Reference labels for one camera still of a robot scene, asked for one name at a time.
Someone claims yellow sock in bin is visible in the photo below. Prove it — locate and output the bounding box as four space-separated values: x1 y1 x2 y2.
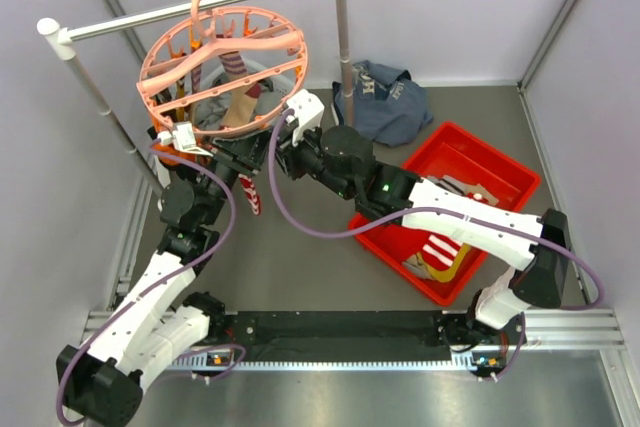
420 244 471 283

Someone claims orange sock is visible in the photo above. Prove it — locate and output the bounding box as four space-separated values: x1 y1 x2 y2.
147 126 188 170

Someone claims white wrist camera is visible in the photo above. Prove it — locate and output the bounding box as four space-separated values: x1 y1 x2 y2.
285 89 325 147
157 122 213 157

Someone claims pink round clip hanger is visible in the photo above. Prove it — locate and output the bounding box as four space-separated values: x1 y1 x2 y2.
136 0 308 138

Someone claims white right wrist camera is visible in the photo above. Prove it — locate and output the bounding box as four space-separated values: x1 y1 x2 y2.
285 89 325 147

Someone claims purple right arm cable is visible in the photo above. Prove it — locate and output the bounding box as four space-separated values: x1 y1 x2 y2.
268 109 606 381

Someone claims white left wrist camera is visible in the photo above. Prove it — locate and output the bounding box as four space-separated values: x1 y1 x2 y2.
157 122 213 157

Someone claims black white striped sock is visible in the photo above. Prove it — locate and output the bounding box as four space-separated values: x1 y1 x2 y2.
427 175 470 196

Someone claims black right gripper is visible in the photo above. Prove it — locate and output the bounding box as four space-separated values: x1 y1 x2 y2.
269 121 356 203

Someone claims silver clothes rack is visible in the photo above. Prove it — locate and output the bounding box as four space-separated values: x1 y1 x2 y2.
37 0 354 195

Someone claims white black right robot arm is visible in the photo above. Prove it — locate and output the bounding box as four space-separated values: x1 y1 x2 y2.
267 125 571 343

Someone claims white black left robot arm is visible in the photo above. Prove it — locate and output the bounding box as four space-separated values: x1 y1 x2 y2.
56 133 268 426

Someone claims red white striped sock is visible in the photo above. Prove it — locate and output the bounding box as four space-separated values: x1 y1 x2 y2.
238 174 262 216
419 233 466 256

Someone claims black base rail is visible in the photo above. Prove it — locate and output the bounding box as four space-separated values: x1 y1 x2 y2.
223 311 480 363

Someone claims beige maroon hanging sock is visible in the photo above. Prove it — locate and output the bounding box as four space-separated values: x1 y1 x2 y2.
220 52 261 128

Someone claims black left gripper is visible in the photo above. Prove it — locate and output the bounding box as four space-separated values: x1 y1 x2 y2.
198 126 276 225

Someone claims blue grey sweatshirt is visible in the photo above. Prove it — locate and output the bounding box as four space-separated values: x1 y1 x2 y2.
352 60 434 147

